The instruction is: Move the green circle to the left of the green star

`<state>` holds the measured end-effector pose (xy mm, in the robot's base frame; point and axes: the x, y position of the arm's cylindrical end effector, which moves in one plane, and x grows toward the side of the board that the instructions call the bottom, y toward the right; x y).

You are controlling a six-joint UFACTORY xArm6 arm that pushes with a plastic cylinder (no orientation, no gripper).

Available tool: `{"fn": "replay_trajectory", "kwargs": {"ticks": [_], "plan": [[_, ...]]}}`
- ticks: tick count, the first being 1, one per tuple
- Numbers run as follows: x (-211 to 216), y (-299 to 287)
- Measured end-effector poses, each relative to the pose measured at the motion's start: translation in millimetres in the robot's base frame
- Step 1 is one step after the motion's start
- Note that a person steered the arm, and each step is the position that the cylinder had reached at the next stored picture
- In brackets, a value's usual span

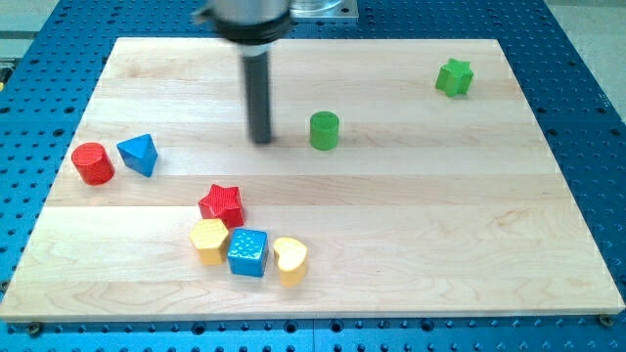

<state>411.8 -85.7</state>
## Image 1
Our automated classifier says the green cylinder block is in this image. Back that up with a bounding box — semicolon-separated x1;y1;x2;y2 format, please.
309;111;339;151

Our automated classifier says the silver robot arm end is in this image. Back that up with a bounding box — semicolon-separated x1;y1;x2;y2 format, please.
192;0;291;57

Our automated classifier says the red star block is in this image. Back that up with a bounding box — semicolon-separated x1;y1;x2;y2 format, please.
198;184;245;229

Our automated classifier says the green star block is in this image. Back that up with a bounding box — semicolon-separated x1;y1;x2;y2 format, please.
435;58;473;97

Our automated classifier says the yellow heart block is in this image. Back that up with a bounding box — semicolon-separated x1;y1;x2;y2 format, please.
273;237;308;287

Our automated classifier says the light wooden board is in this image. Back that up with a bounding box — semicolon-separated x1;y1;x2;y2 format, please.
1;37;624;323

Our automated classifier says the blue cube block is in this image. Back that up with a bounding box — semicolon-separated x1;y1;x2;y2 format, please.
227;228;268;278

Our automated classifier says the yellow hexagon block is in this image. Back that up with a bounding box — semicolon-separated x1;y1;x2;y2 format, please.
189;219;230;266

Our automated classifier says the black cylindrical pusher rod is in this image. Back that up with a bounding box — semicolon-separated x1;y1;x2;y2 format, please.
242;52;272;145

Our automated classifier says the blue triangle block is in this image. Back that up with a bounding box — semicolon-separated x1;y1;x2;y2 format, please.
116;134;158;177

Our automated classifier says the red cylinder block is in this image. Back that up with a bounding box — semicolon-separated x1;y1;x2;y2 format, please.
71;142;114;186

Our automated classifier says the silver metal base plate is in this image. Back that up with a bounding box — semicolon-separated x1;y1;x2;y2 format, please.
291;0;359;23

